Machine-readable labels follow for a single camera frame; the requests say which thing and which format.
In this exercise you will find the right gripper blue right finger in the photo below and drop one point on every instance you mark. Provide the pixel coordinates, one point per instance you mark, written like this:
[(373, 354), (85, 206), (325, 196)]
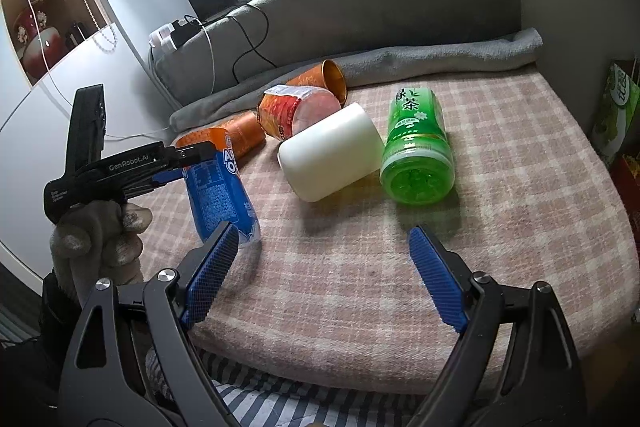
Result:
[(515, 362)]

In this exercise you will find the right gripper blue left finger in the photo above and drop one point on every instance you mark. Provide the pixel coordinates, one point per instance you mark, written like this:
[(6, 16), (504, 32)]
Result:
[(131, 361)]

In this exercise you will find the copper orange cup front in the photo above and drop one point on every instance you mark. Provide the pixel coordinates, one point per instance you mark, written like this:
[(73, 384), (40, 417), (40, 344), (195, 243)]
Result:
[(245, 132)]

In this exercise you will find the copper orange cup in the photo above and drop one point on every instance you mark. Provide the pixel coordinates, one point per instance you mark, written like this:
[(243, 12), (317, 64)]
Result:
[(326, 75), (245, 132)]

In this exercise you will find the orange red printed cup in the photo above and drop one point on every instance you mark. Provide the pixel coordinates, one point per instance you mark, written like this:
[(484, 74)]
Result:
[(287, 110)]

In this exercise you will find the green tea cup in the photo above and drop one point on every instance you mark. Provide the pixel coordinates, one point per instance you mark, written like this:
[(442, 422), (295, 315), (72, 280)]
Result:
[(417, 163)]

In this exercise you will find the white plastic cup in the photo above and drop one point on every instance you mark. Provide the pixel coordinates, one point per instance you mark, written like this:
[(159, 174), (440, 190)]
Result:
[(338, 151)]

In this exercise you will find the copper orange cup rear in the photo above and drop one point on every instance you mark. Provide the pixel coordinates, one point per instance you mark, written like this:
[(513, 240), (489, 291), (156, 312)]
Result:
[(326, 75)]

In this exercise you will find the left hand grey glove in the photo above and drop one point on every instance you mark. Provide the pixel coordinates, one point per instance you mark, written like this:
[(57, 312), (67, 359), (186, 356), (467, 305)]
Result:
[(101, 239)]

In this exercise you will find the striped cloth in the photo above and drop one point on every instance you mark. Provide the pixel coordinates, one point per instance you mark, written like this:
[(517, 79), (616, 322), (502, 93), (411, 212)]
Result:
[(256, 398)]

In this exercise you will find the red ceramic jar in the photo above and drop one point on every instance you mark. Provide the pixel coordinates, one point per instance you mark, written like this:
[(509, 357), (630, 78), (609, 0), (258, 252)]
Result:
[(43, 46)]

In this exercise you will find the white round cabinet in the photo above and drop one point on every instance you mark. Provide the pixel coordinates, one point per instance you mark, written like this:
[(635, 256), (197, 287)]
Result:
[(35, 110)]

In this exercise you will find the white power strip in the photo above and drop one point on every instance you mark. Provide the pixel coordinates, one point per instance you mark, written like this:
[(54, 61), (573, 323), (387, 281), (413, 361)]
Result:
[(160, 39)]

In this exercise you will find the black power adapter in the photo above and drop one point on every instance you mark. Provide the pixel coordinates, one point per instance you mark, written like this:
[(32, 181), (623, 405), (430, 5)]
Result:
[(183, 30)]

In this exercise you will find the beige plaid blanket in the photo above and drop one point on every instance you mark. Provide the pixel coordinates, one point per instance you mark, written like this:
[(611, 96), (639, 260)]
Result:
[(330, 296)]

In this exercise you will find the green snack package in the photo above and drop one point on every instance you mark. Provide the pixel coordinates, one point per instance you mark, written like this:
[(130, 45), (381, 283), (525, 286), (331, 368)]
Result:
[(618, 105)]

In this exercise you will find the grey folded blanket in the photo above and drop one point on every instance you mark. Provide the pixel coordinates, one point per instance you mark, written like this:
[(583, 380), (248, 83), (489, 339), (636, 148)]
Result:
[(371, 67)]

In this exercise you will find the grey cushion backrest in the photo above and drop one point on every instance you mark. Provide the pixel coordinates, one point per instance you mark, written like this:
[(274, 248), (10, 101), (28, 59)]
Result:
[(267, 34)]

